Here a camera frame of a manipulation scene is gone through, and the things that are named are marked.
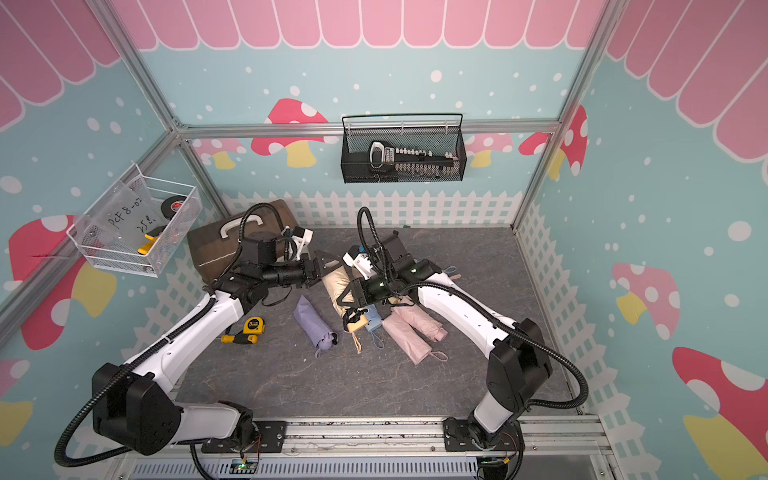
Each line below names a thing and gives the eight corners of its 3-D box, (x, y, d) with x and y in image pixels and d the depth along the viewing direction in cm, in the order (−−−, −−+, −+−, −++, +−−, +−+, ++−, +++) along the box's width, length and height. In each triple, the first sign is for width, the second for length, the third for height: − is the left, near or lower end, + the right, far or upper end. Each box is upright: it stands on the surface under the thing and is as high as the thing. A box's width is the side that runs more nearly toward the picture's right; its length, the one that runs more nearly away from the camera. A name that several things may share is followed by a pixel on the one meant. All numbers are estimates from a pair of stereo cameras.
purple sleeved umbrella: (322, 355, 89) (319, 349, 86) (290, 311, 99) (287, 304, 95) (340, 341, 92) (338, 335, 89) (308, 300, 101) (305, 293, 98)
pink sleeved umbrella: (417, 366, 87) (418, 361, 84) (381, 325, 95) (381, 320, 92) (432, 352, 90) (434, 347, 86) (396, 314, 98) (397, 308, 95)
